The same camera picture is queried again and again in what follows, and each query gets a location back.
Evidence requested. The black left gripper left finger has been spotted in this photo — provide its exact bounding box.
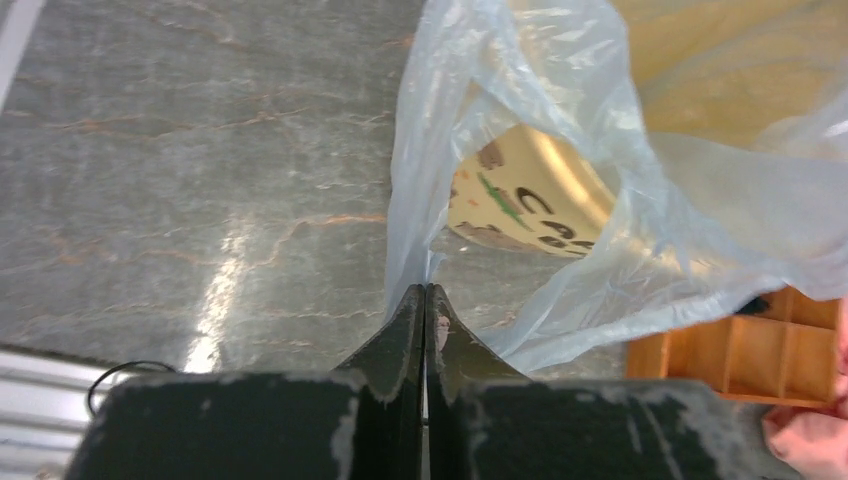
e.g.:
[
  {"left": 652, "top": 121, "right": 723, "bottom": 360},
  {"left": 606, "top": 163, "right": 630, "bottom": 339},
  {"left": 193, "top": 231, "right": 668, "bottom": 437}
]
[{"left": 66, "top": 285, "right": 426, "bottom": 479}]

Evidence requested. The orange compartment tray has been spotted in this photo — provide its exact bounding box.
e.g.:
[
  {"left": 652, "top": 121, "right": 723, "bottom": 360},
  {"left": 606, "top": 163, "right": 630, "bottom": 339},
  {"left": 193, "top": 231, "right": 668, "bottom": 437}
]
[{"left": 626, "top": 287, "right": 842, "bottom": 408}]

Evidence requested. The pink cloth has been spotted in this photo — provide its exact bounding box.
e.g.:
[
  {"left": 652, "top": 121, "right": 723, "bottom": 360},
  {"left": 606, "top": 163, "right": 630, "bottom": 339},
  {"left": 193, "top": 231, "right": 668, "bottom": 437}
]
[{"left": 762, "top": 319, "right": 847, "bottom": 480}]

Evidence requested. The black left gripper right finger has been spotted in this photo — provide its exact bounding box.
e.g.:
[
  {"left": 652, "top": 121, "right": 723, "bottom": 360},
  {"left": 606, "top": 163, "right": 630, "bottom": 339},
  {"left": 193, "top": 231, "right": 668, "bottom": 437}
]
[{"left": 423, "top": 284, "right": 796, "bottom": 479}]

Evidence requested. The light blue plastic trash bag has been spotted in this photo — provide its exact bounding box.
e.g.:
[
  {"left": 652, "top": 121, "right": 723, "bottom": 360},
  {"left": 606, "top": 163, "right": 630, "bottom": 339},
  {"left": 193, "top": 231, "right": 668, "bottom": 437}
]
[{"left": 385, "top": 1, "right": 847, "bottom": 372}]

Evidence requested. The yellow capybara trash bin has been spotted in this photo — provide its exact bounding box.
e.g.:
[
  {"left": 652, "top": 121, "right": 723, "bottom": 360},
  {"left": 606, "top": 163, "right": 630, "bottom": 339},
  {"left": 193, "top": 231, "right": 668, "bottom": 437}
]
[{"left": 447, "top": 1, "right": 847, "bottom": 258}]

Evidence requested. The aluminium frame rail front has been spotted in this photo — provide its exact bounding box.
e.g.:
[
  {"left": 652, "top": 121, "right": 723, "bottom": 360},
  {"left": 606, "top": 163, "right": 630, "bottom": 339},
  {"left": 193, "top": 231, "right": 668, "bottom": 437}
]
[{"left": 1, "top": 348, "right": 108, "bottom": 479}]

